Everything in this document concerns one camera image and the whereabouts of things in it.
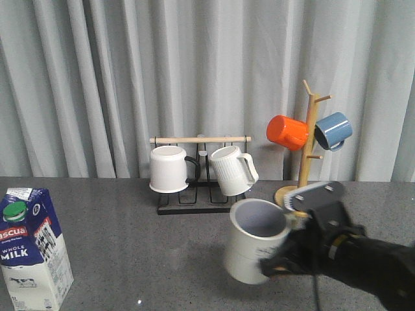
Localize white ribbed mug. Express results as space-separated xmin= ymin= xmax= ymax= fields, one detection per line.
xmin=209 ymin=145 xmax=259 ymax=196

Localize grey curtain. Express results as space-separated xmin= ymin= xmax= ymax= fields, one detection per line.
xmin=1 ymin=1 xmax=414 ymax=181

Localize white mug black handle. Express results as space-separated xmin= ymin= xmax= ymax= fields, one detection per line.
xmin=149 ymin=145 xmax=200 ymax=194

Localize wooden mug tree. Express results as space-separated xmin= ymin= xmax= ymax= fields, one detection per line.
xmin=274 ymin=80 xmax=332 ymax=207

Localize blue mug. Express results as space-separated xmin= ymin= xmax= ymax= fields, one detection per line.
xmin=314 ymin=112 xmax=353 ymax=152

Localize black gloved right hand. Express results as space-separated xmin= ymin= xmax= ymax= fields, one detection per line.
xmin=259 ymin=225 xmax=335 ymax=277

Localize blue white milk carton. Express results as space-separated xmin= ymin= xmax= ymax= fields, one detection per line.
xmin=1 ymin=188 xmax=73 ymax=310

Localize cream HOME mug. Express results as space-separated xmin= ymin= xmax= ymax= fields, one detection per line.
xmin=224 ymin=198 xmax=291 ymax=285

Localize orange mug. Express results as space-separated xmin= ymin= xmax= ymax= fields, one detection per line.
xmin=267 ymin=115 xmax=309 ymax=151

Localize grey wrist-mounted device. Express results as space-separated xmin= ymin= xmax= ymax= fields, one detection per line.
xmin=283 ymin=181 xmax=366 ymax=236

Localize black wire mug rack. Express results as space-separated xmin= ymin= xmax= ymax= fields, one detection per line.
xmin=150 ymin=135 xmax=252 ymax=215

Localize black sleeved right forearm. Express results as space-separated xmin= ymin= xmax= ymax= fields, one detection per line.
xmin=325 ymin=235 xmax=414 ymax=310

